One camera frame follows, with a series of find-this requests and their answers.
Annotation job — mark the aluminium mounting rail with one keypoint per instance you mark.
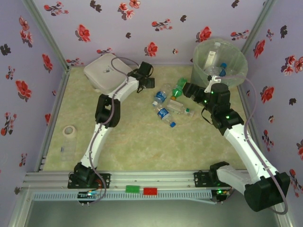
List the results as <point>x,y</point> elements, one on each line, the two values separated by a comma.
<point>154,179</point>

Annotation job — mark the beige tape roll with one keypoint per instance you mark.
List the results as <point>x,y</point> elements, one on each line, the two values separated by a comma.
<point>69,130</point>

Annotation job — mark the aluminium frame post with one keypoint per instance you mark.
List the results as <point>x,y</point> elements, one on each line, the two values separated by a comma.
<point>45,28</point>
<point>19,212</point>
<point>285,222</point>
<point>258,23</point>

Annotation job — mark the red plastic block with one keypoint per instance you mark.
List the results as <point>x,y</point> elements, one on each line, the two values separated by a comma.
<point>150,191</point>

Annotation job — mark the green plastic block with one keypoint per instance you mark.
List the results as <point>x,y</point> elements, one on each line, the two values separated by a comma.
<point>132,188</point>

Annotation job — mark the controller circuit board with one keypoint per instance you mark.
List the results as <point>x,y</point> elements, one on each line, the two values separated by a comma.
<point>220,192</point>
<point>87,194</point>

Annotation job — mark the clear bottle green neck band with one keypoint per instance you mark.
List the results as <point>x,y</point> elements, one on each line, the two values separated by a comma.
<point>177,107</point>

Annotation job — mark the green bottle orange cap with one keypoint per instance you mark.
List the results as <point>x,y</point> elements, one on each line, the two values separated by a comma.
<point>177,91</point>

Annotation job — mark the bin with green liner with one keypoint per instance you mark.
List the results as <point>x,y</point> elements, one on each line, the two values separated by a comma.
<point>198,59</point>

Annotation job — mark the clear plastic package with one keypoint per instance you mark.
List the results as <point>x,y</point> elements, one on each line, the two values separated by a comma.
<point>68,151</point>

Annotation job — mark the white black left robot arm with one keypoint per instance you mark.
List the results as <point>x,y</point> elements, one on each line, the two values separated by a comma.
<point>94,146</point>

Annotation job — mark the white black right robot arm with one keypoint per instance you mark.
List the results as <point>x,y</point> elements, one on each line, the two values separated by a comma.
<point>248,151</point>

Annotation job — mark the blue label bottle white cap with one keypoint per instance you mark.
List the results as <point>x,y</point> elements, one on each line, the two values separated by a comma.
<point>160,96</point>

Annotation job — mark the white square plastic container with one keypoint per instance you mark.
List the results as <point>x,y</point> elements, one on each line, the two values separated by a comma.
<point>99,75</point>

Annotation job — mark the aluminium table side rail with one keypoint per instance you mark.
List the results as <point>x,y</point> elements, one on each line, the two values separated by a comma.
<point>246,106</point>
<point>59,94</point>

